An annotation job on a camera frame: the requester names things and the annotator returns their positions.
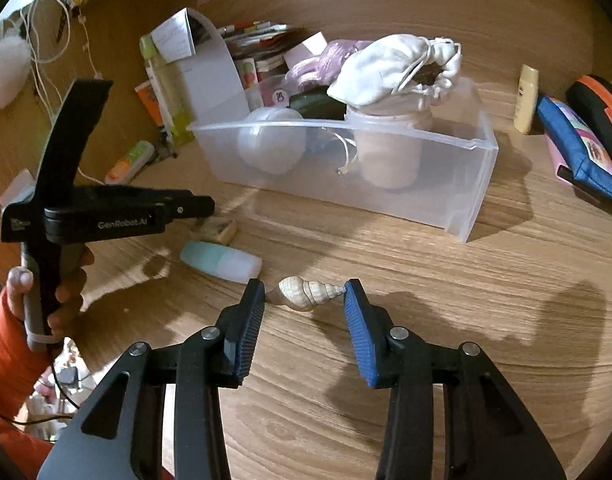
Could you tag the white curved stand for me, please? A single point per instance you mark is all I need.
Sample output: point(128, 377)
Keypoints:
point(211, 75)

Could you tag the pink plastic tub with lid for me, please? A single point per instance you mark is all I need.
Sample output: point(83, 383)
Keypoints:
point(391, 152)

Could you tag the blue zip pouch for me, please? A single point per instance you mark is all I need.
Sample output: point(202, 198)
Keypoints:
point(586, 170)

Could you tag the small white carton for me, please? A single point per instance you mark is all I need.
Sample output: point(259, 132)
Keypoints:
point(311, 49)

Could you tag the pile of printed packets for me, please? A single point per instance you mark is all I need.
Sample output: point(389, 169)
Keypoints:
point(258, 35)

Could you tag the pink flat pouch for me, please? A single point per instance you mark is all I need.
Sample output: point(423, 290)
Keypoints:
point(555, 156)

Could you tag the small beige eraser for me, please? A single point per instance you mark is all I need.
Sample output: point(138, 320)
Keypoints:
point(220, 231)

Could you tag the black case with orange zip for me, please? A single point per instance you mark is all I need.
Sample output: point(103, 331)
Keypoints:
point(598, 100)

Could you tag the white green orange marker tube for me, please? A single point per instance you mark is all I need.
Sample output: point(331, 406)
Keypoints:
point(131, 161)

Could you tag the yellow green bottle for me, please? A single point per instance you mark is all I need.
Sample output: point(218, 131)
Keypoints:
point(160, 87)

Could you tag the clear plastic drawer bin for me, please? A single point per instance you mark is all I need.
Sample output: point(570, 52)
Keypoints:
point(436, 195)

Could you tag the person's left forearm orange sleeve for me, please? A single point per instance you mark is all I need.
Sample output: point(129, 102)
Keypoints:
point(6, 360)

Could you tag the person's left hand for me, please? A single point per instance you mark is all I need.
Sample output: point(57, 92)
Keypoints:
point(72, 290)

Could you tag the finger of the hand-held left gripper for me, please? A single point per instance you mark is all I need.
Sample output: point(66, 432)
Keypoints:
point(188, 206)

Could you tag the dark green round object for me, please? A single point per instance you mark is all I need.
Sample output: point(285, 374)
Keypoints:
point(318, 105)

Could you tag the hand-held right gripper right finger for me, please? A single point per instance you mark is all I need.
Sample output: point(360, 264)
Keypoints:
point(362, 337)

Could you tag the beige spiral seashell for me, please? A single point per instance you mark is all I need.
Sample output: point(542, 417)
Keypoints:
point(306, 291)

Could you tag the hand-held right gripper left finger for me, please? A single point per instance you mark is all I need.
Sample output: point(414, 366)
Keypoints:
point(246, 332)

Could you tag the pink knit cloth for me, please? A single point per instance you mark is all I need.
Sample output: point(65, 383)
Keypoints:
point(318, 60)

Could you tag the white cardboard packet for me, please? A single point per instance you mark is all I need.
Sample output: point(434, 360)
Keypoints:
point(18, 190)

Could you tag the mint white plastic bottle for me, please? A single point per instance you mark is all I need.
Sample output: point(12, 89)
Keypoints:
point(221, 261)

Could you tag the orange paper box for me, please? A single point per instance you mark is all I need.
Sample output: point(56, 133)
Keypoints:
point(147, 105)

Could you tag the white fluffy ball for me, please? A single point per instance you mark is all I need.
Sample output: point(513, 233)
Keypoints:
point(3, 72)

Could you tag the wooden desktop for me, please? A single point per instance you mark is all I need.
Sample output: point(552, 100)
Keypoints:
point(436, 285)

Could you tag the pale yellow tube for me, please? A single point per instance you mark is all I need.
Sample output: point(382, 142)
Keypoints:
point(527, 100)

